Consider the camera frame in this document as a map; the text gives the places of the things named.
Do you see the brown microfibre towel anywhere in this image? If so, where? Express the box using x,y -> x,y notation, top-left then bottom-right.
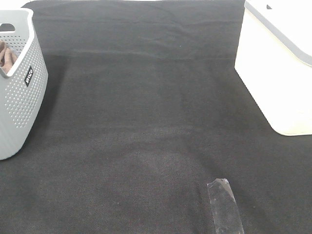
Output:
0,40 -> 18,74

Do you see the black table cloth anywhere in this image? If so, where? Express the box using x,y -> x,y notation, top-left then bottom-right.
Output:
0,0 -> 312,234

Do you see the clear tape strip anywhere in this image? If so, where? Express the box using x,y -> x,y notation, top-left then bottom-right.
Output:
207,178 -> 244,234

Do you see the white plastic storage bin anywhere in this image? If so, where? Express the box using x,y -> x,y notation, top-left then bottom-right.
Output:
234,0 -> 312,136

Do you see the grey perforated laundry basket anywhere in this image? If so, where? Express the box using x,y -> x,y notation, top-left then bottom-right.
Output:
0,8 -> 48,160

